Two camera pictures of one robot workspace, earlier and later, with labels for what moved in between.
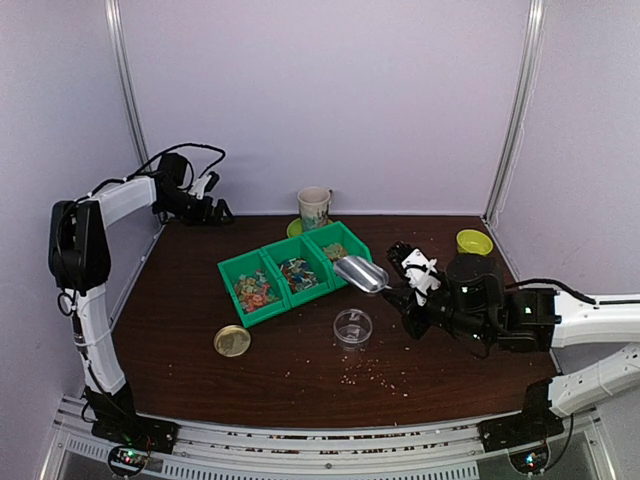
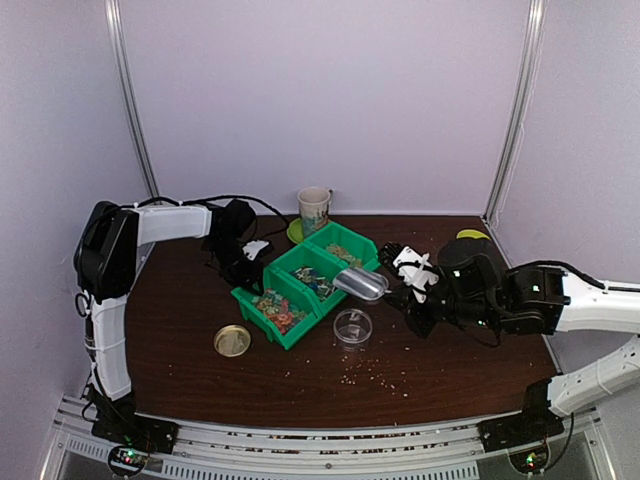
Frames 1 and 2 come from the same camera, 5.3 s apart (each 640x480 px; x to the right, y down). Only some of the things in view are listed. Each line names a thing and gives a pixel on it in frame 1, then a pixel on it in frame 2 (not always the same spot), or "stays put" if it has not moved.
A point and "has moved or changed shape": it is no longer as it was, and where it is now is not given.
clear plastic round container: (352, 329) stays put
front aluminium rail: (387, 449) stays put
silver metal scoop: (363, 274) has moved or changed shape
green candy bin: (333, 242) has moved or changed shape
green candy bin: (298, 269) has moved or changed shape
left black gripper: (203, 216) to (247, 279)
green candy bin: (254, 287) has moved or changed shape
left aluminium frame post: (115, 20) stays put
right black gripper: (409, 314) stays put
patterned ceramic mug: (314, 207) stays put
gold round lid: (232, 340) stays put
